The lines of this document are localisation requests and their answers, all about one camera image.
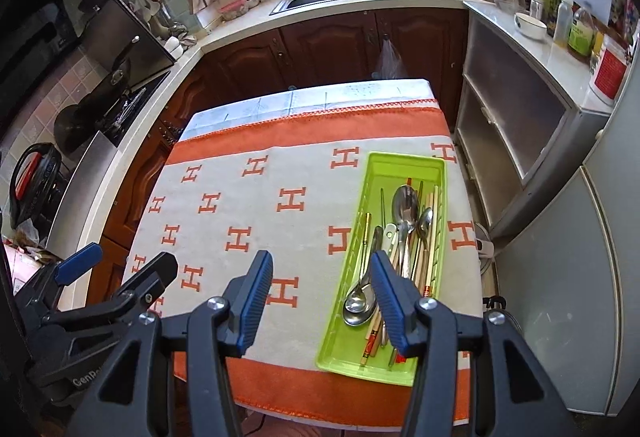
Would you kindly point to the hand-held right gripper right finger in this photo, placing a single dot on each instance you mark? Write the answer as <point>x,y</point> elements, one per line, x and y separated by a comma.
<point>392,307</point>

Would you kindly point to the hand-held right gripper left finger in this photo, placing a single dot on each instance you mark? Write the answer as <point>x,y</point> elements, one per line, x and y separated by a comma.
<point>252,307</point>

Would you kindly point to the orange patterned blanket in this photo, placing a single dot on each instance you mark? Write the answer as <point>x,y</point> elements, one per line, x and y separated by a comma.
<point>310,167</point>

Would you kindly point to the white tub red label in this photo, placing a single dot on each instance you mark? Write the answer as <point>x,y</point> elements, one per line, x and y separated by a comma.
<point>610,72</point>

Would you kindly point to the white ceramic spoon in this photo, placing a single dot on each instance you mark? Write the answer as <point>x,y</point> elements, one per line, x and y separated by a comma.
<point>391,242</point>

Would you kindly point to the black gas stove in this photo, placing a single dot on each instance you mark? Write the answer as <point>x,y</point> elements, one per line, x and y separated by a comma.
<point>130,107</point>

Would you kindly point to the steel splash guard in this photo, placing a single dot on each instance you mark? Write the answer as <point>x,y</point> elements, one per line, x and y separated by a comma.
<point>135,42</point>

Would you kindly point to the green plastic tray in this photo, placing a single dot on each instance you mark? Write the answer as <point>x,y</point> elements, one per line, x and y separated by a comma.
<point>340,347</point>

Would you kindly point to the black pressure cooker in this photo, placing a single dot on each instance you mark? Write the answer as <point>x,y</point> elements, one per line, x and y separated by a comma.
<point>35,187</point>

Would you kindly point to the metal chopstick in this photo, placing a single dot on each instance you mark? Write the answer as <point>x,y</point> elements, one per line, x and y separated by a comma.
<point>383,207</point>

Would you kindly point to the black wok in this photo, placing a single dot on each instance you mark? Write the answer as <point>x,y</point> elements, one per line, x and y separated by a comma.
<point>72,127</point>

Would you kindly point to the pink cardboard box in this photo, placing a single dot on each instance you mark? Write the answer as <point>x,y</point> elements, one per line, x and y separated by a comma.
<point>20,267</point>

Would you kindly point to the metal soup spoon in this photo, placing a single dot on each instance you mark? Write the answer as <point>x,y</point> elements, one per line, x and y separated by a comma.
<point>356,315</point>

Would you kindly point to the clear plastic bag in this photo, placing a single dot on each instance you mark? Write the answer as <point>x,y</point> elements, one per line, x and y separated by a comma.
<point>387,64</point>

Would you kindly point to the yellow oil bottle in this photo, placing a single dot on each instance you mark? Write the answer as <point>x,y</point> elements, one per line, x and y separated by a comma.
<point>580,37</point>

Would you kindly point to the white plastic bottle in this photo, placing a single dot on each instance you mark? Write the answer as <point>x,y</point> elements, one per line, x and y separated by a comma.
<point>562,24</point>

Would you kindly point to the white bowl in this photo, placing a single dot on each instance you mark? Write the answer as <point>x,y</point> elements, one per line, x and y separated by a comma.
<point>531,28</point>

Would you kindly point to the grey refrigerator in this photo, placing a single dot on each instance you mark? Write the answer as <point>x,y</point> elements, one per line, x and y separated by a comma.
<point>560,292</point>

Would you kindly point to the grey frosted door cabinet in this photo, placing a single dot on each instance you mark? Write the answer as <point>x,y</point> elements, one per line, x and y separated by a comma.
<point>515,117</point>

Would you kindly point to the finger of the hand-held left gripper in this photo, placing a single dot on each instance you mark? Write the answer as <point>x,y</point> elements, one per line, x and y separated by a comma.
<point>150,272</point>
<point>77,262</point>

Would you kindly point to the large metal spoon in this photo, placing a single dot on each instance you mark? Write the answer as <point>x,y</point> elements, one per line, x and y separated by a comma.
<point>405,207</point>

